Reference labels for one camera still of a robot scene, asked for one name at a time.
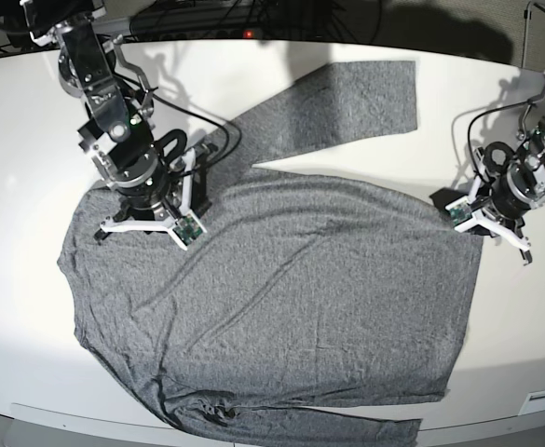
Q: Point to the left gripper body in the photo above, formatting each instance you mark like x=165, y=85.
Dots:
x=496, y=211

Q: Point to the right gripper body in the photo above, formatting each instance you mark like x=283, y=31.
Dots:
x=156, y=184

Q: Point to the grey long-sleeve T-shirt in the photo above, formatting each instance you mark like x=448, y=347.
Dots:
x=306, y=294

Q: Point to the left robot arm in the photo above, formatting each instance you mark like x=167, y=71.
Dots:
x=528, y=180

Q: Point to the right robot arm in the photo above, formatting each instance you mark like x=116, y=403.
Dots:
x=116, y=93

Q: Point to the black power strip red light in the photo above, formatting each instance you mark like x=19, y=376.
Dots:
x=233, y=33

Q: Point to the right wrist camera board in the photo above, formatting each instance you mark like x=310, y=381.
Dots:
x=188, y=229

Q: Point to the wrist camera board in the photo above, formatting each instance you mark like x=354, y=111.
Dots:
x=460, y=214
x=188, y=229

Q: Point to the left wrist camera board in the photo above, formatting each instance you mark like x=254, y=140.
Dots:
x=460, y=214

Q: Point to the white metal stand frame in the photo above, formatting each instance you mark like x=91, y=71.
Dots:
x=540, y=28

